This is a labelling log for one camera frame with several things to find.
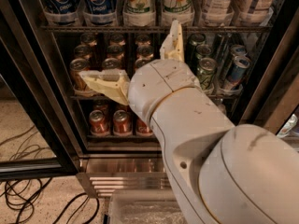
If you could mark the orange can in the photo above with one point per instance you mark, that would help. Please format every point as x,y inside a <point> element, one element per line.
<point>142,128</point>
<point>121,123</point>
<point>98,122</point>

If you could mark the gold can front middle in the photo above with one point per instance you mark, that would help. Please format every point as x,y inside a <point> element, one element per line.
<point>111,63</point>

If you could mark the bottom wire shelf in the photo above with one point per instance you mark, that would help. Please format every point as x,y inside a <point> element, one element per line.
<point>114,138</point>

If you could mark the top wire shelf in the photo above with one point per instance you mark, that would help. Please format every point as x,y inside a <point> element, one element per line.
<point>153,30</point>

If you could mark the blue silver can front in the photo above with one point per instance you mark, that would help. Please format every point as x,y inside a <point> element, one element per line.
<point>236,72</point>

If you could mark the middle wire shelf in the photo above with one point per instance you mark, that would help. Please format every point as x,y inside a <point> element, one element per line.
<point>94,97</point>

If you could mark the gold can front right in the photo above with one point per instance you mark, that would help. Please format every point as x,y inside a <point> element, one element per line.
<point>141,62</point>

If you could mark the orange can front left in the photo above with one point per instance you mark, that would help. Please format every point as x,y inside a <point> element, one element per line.
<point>98,122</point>

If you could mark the gold can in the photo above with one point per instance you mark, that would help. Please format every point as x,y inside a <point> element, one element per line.
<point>141,62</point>
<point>111,63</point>
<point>75,67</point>

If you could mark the open fridge glass door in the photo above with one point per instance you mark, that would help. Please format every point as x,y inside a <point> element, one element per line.
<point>21,59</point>

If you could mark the gold can front left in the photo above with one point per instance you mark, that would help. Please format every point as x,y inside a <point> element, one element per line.
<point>75,67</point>

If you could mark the orange can front middle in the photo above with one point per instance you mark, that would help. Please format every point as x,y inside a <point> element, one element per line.
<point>121,123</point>

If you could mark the wire shelf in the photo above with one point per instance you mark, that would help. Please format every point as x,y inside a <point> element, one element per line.
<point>114,138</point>
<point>94,97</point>
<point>153,30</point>

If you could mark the clear plastic bin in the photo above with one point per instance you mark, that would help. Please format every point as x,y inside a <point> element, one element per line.
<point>144,206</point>

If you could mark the green can front right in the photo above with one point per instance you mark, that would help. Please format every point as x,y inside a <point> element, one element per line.
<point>206,69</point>

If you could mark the orange can front right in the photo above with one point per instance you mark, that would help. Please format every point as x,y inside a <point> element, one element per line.
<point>142,128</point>

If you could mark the steel fridge base grille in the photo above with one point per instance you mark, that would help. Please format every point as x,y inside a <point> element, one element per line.
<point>101,176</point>

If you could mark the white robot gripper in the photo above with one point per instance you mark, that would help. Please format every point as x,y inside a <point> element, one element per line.
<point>160,83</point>

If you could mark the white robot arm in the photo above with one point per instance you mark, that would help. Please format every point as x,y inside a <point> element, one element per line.
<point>220,173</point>

